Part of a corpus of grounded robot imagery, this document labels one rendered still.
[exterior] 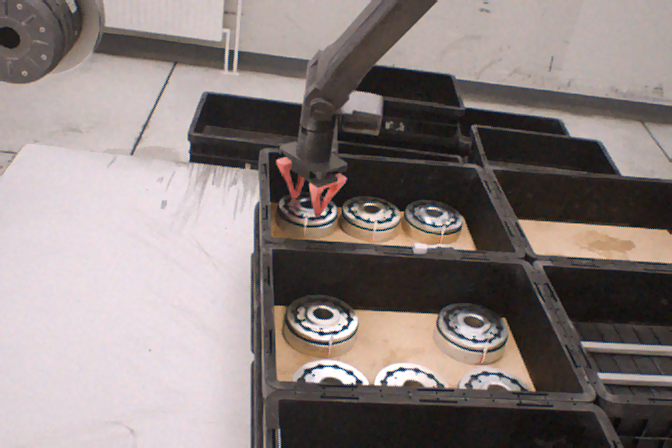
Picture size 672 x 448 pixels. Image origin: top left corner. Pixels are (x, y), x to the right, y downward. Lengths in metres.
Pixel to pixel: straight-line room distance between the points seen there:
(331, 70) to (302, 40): 3.03
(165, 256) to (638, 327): 0.82
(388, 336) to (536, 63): 3.26
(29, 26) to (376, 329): 0.65
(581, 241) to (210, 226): 0.70
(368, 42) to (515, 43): 3.19
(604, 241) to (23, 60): 1.03
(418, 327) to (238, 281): 0.40
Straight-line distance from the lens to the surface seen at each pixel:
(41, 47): 1.27
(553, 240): 1.55
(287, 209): 1.41
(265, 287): 1.10
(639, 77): 4.53
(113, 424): 1.23
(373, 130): 1.32
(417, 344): 1.21
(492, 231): 1.39
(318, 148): 1.33
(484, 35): 4.26
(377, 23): 1.10
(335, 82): 1.20
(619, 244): 1.60
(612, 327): 1.37
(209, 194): 1.75
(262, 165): 1.39
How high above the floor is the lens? 1.58
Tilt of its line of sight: 31 degrees down
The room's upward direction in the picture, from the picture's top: 9 degrees clockwise
